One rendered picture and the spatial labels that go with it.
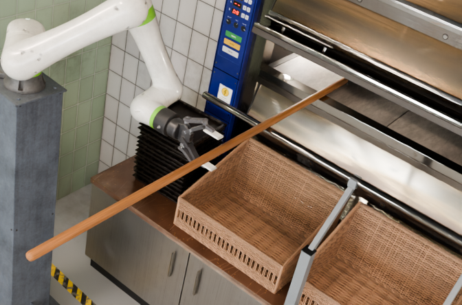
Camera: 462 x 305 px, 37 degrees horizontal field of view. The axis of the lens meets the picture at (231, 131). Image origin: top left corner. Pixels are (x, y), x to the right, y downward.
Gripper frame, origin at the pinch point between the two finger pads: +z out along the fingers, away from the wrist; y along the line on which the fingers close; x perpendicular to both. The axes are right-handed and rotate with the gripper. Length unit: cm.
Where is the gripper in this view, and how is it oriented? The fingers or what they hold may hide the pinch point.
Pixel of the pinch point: (214, 152)
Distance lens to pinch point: 244.0
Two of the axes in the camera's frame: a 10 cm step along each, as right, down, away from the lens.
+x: -6.1, 3.2, -7.2
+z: 7.7, 4.6, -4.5
